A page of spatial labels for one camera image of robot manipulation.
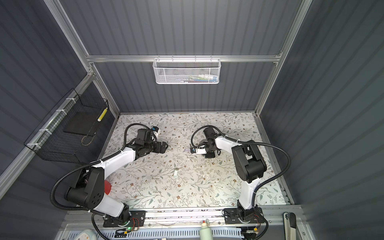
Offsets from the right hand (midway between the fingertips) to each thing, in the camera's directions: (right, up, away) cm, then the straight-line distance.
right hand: (207, 151), depth 98 cm
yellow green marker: (-59, +23, -17) cm, 66 cm away
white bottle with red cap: (-3, -30, -34) cm, 45 cm away
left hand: (-29, +5, -6) cm, 30 cm away
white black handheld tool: (+36, -27, -29) cm, 54 cm away
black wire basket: (-71, +14, -23) cm, 76 cm away
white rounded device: (-57, -33, -31) cm, 73 cm away
